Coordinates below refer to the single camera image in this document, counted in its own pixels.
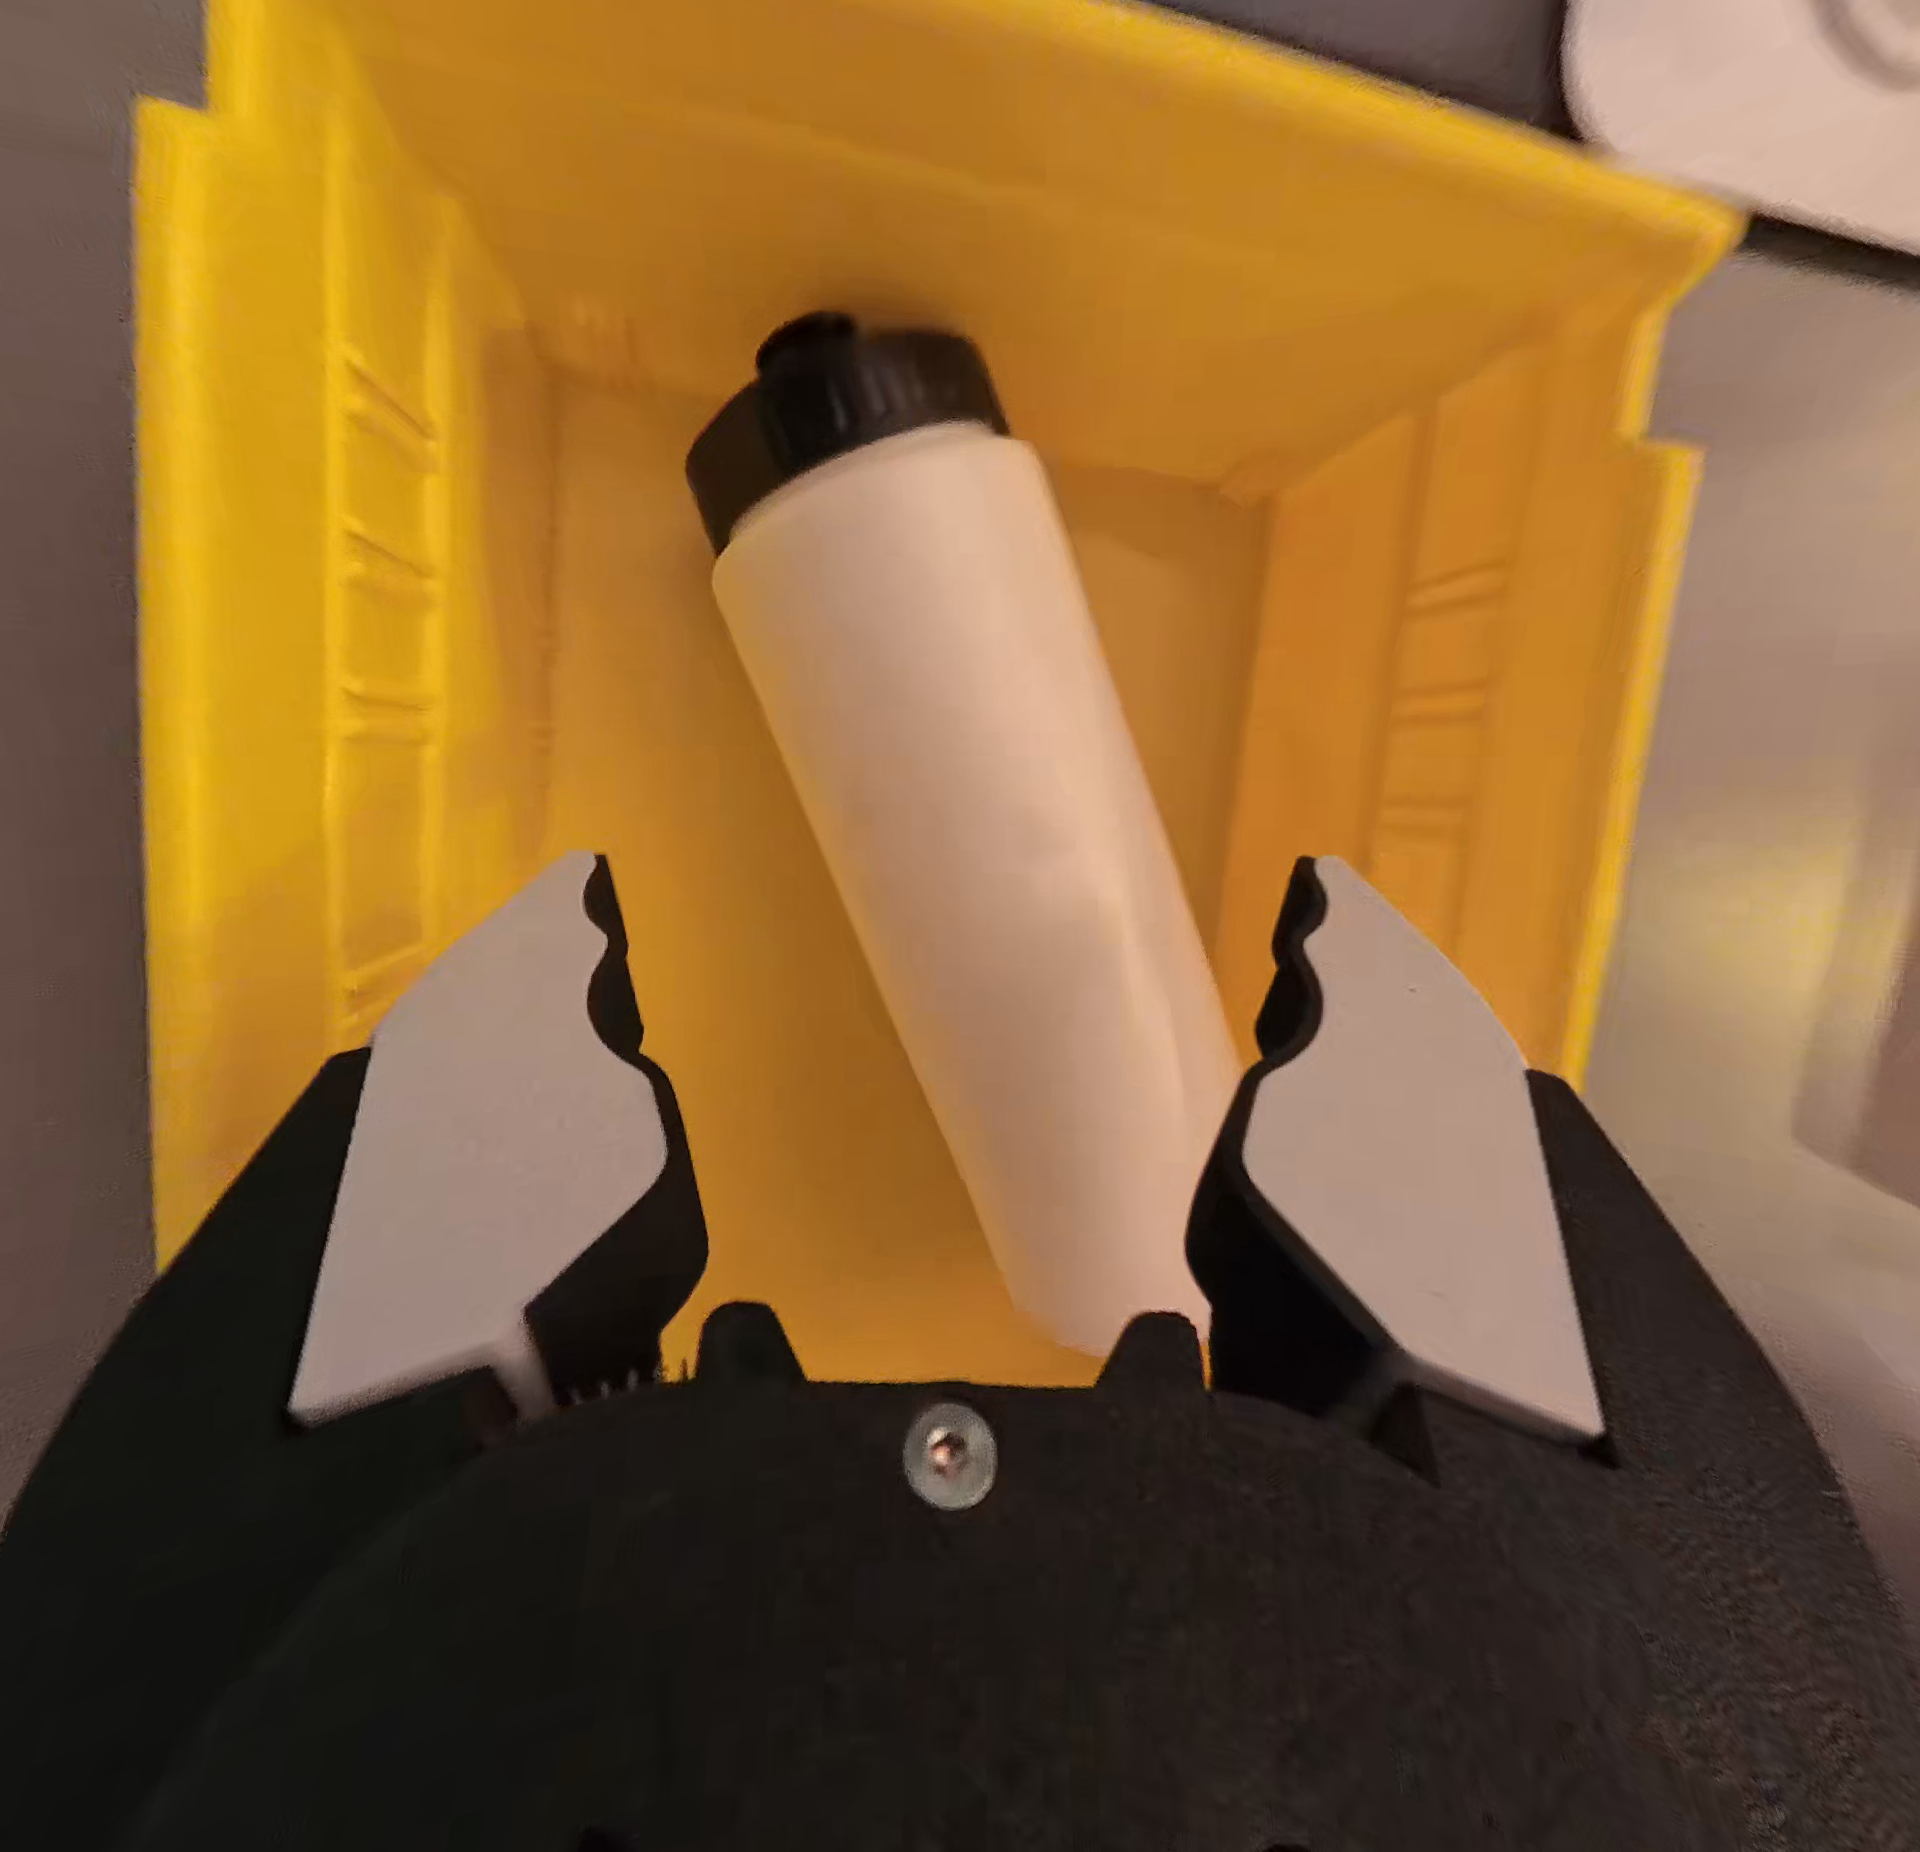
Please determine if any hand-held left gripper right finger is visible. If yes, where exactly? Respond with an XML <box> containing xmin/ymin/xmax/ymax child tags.
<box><xmin>1188</xmin><ymin>853</ymin><xmax>1610</xmax><ymax>1442</ymax></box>

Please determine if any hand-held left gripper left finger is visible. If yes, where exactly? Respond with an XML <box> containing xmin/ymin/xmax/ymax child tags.
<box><xmin>290</xmin><ymin>852</ymin><xmax>710</xmax><ymax>1429</ymax></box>

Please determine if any white plastic bottle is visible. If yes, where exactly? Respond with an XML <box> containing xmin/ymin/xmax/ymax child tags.
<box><xmin>703</xmin><ymin>421</ymin><xmax>1250</xmax><ymax>1368</ymax></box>

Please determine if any black bottle lid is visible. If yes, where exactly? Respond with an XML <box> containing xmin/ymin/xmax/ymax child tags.
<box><xmin>685</xmin><ymin>312</ymin><xmax>1007</xmax><ymax>559</ymax></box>

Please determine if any yellow plastic bin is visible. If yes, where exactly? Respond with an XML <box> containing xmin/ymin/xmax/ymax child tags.
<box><xmin>131</xmin><ymin>0</ymin><xmax>1749</xmax><ymax>1396</ymax></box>

